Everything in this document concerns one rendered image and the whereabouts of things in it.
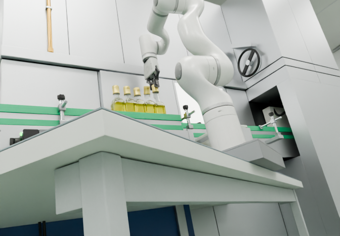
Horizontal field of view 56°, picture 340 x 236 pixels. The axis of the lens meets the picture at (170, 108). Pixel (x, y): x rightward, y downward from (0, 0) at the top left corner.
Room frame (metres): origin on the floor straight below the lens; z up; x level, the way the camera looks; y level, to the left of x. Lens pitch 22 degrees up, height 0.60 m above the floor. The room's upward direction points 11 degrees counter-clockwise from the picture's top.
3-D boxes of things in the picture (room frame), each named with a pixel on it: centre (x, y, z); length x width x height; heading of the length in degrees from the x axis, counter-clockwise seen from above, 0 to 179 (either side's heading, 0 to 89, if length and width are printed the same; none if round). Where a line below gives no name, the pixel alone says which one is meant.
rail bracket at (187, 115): (1.48, -0.06, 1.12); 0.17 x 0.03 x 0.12; 36
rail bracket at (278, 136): (1.85, -0.58, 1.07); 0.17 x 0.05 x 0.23; 36
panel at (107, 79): (1.77, -0.02, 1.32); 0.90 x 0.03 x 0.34; 126
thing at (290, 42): (2.25, -0.97, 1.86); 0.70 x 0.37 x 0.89; 126
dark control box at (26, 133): (1.00, 0.47, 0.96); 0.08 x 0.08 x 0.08; 36
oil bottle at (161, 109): (1.55, 0.06, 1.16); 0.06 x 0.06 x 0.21; 36
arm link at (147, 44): (1.55, 0.06, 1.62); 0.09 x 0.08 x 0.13; 115
